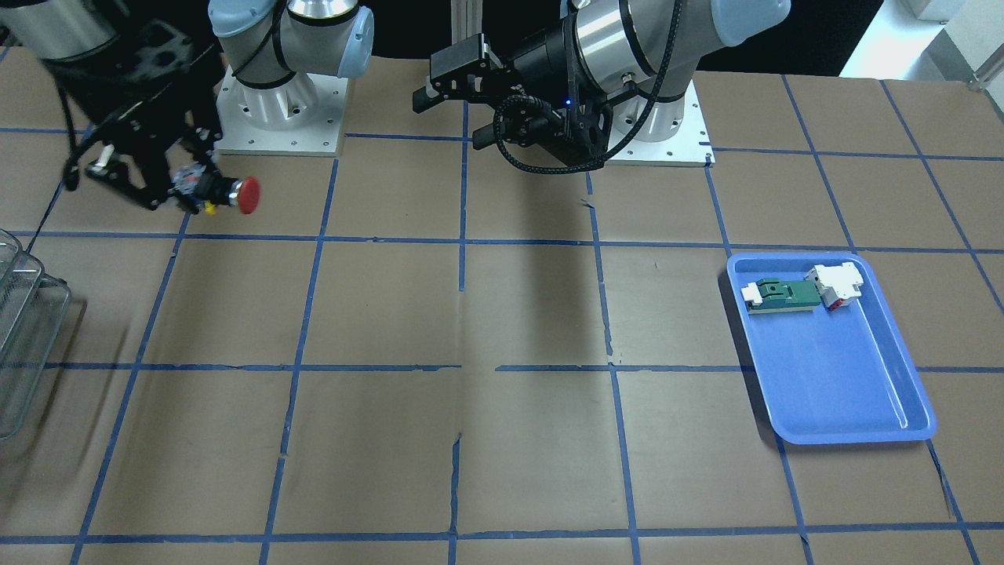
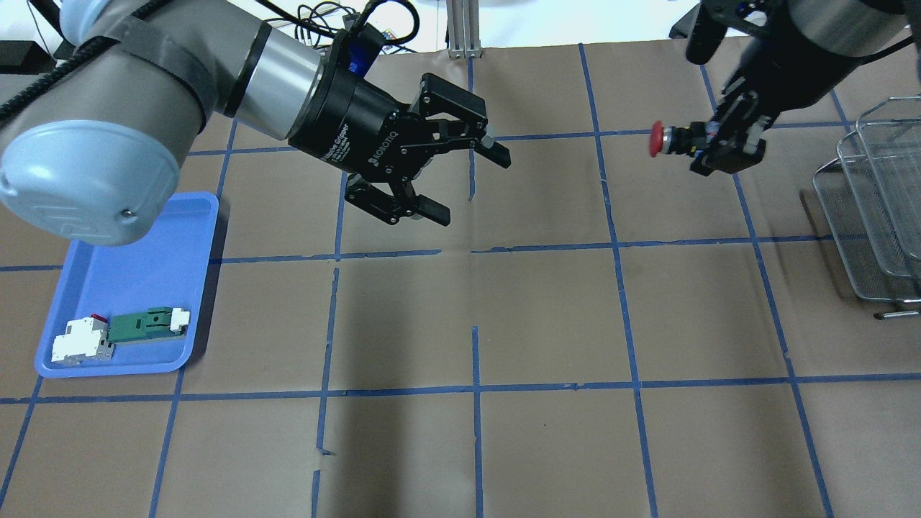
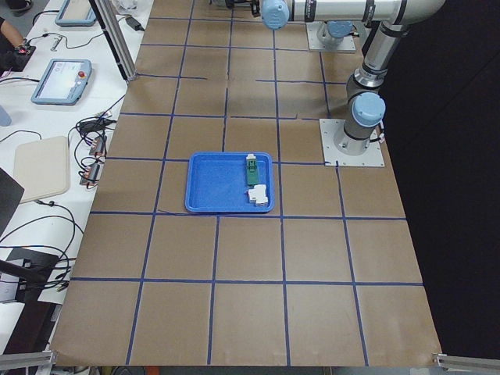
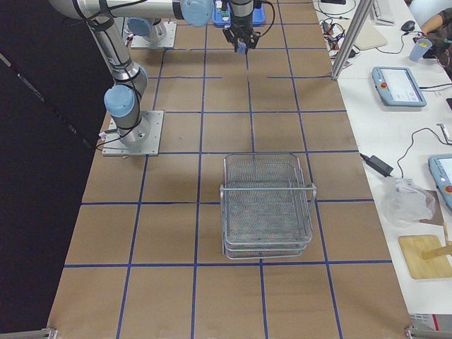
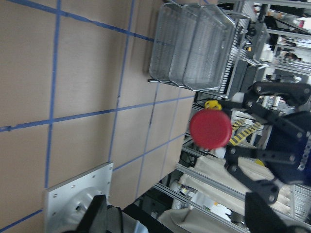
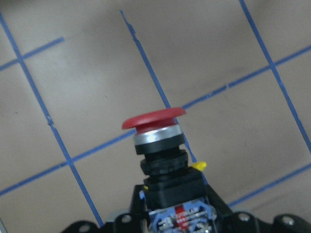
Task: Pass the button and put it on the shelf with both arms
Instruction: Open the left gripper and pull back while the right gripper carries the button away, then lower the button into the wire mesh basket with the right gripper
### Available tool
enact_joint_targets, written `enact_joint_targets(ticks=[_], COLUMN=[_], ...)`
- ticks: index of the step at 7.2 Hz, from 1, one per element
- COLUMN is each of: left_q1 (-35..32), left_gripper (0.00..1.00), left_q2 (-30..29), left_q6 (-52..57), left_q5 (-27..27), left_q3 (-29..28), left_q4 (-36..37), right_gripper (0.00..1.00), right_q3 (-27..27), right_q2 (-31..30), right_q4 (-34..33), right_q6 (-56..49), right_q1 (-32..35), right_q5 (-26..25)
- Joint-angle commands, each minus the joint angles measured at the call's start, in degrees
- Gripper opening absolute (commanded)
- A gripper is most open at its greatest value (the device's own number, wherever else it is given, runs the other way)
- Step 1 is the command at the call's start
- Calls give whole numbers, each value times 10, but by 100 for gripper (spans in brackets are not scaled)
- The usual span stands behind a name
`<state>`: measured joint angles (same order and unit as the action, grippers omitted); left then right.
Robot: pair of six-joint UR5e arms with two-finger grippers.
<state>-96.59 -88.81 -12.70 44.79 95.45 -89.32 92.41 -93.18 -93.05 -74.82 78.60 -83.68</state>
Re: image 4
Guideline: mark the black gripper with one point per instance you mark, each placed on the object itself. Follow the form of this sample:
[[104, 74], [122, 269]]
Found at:
[[240, 21]]

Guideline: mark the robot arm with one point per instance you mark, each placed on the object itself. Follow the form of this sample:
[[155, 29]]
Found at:
[[146, 20], [123, 100]]

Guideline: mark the beige wrist rest pad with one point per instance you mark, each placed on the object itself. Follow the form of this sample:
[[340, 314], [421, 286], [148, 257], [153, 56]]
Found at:
[[369, 37]]

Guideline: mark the white keyboard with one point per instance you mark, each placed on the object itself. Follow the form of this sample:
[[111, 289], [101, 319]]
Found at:
[[381, 13]]

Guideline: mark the blue teach pendant upper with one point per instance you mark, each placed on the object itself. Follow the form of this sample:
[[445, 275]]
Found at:
[[397, 87]]

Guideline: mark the blue teach pendant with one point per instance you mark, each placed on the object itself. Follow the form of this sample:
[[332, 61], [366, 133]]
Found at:
[[397, 87], [440, 169]]

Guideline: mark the black computer mouse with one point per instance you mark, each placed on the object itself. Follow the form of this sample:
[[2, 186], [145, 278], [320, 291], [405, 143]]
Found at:
[[408, 26]]

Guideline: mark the light blue cup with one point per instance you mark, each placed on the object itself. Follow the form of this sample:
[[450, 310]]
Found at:
[[421, 47]]

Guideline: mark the clear plastic bag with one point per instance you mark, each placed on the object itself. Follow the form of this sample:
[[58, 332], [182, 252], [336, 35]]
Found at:
[[404, 200]]

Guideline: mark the blue teach pendant lower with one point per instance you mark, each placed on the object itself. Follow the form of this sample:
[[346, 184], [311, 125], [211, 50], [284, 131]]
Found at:
[[440, 169]]

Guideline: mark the wooden board stand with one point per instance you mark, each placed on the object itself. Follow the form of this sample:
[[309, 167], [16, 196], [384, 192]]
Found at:
[[425, 256]]

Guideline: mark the power strip with cables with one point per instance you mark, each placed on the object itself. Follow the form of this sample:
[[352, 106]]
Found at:
[[333, 35]]

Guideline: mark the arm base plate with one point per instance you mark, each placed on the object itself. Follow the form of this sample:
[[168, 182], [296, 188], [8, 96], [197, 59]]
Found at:
[[161, 36], [143, 139]]

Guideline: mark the aluminium frame post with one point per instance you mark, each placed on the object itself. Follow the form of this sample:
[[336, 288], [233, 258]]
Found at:
[[355, 26]]

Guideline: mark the wire mesh shelf rack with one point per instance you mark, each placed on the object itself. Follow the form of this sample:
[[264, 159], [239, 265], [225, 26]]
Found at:
[[265, 206]]

